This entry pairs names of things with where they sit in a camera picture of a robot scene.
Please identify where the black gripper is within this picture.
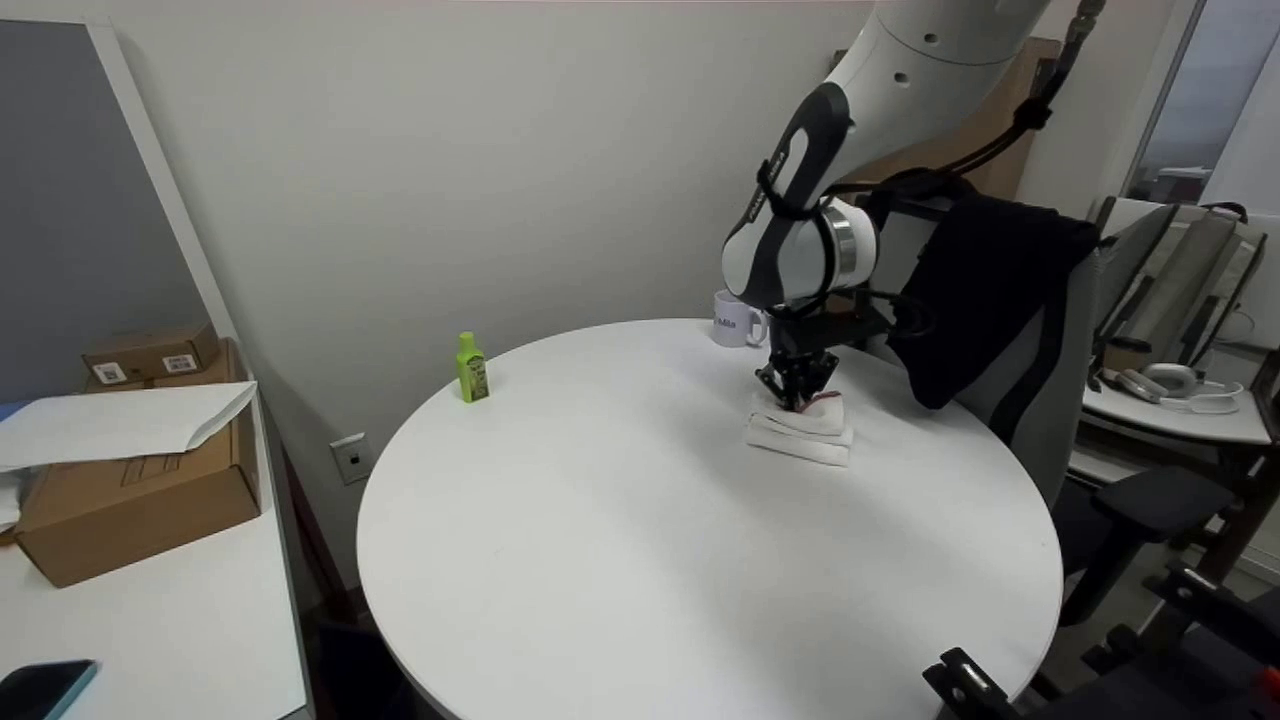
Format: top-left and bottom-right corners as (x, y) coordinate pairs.
(754, 304), (888, 400)

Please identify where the white towel with red stripes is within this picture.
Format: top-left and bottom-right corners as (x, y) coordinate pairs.
(749, 394), (852, 468)

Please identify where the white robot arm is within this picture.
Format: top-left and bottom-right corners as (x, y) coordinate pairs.
(718, 0), (1100, 411)

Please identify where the white mug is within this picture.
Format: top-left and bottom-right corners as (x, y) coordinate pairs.
(711, 294), (769, 349)

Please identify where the black jacket on chair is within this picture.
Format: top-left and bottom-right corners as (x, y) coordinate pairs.
(869, 190), (1052, 410)

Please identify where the grey office chair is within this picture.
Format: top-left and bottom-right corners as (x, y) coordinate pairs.
(958, 212), (1102, 504)

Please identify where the green small bottle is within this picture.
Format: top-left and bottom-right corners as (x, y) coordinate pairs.
(453, 331), (489, 406)

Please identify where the grey backpack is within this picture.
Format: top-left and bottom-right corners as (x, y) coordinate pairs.
(1095, 195), (1269, 372)

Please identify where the small cardboard box behind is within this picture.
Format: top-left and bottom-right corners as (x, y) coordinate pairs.
(82, 324), (238, 389)

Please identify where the white side desk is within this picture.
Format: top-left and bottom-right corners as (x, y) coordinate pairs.
(0, 411), (310, 720)

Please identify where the white paper sheet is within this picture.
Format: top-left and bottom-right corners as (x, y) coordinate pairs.
(0, 379), (255, 474)

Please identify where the grey partition screen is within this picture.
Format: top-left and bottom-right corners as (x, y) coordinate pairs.
(0, 22), (236, 406)

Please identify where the cardboard box on desk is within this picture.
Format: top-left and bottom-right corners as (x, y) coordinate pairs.
(14, 411), (261, 590)

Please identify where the dark smartphone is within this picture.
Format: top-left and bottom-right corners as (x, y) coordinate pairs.
(0, 662), (96, 720)

